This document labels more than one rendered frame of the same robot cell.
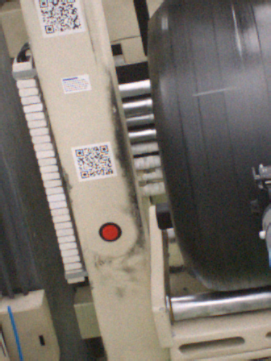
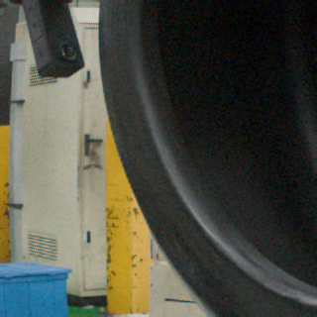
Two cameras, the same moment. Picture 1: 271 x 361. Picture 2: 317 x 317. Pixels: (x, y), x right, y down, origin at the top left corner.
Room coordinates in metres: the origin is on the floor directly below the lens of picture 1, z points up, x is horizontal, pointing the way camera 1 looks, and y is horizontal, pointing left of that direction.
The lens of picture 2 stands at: (2.04, -1.00, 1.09)
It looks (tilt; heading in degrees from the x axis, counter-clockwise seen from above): 3 degrees down; 130
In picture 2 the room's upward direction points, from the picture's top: straight up
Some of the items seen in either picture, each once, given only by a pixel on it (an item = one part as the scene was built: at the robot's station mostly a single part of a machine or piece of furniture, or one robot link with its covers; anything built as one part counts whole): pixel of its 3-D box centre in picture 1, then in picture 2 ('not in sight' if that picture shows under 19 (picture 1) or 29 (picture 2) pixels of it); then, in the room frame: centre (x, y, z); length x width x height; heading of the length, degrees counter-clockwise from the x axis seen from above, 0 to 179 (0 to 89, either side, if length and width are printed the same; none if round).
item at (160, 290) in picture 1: (161, 270); not in sight; (1.75, -0.02, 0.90); 0.40 x 0.03 x 0.10; 174
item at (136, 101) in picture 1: (130, 134); not in sight; (2.14, -0.02, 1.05); 0.20 x 0.15 x 0.30; 84
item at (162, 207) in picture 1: (165, 215); not in sight; (1.86, -0.05, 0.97); 0.05 x 0.04 x 0.05; 174
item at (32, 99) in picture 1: (55, 173); not in sight; (1.72, 0.15, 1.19); 0.05 x 0.04 x 0.48; 174
